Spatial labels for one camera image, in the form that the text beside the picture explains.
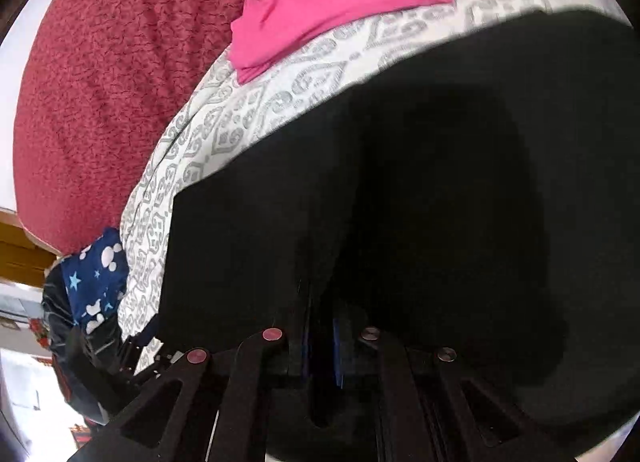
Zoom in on red textured blanket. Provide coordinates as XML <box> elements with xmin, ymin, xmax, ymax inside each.
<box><xmin>13</xmin><ymin>0</ymin><xmax>244</xmax><ymax>254</ymax></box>

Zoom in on wooden headboard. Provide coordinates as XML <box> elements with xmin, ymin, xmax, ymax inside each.
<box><xmin>0</xmin><ymin>208</ymin><xmax>58</xmax><ymax>290</ymax></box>

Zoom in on navy blue star-print garment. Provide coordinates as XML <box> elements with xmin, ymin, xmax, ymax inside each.
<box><xmin>62</xmin><ymin>227</ymin><xmax>129</xmax><ymax>335</ymax></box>

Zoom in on white grey patterned bedsheet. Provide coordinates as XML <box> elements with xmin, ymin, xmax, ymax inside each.
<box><xmin>118</xmin><ymin>0</ymin><xmax>629</xmax><ymax>337</ymax></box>

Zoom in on black pants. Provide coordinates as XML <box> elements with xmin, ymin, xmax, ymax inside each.
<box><xmin>160</xmin><ymin>11</ymin><xmax>639</xmax><ymax>454</ymax></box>

